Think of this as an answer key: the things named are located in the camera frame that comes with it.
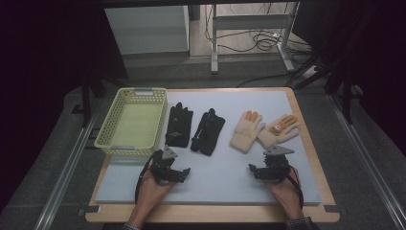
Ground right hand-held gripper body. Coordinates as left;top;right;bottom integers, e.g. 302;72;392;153
259;145;295;183

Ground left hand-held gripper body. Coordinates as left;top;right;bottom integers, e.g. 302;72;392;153
149;145;179;185

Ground beige glove with round patch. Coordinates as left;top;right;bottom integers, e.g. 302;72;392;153
257;114;301;150

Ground beige glove with orange fingertips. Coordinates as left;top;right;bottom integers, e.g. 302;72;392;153
229;110;266;154

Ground black glove with light mark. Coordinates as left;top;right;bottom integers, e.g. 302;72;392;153
165;102;194;149

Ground yellow-green plastic basket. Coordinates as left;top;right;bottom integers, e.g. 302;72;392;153
94;87;169;157

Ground plain black glove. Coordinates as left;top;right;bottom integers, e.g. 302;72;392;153
190;107;227;157

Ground person's left hand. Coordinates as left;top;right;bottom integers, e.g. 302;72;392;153
137;169;175;210

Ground white foam mat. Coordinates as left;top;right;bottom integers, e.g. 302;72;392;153
95;90;322;206

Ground black stand legs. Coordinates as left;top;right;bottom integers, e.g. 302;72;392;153
288;54;356;126
79;74;129;128

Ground white power strip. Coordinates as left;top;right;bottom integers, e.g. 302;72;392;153
302;64;319;80

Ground white cabinet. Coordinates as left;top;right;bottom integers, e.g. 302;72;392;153
104;4;192;56

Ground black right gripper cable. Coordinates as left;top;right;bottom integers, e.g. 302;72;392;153
286;166;305;210

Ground aluminium rail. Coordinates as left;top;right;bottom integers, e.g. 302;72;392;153
327;94;406;230
33;108;101;230

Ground tangled black floor cables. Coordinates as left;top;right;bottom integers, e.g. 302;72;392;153
205;3;313;55

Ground white metal desk frame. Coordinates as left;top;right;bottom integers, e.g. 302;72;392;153
210;2;301;75

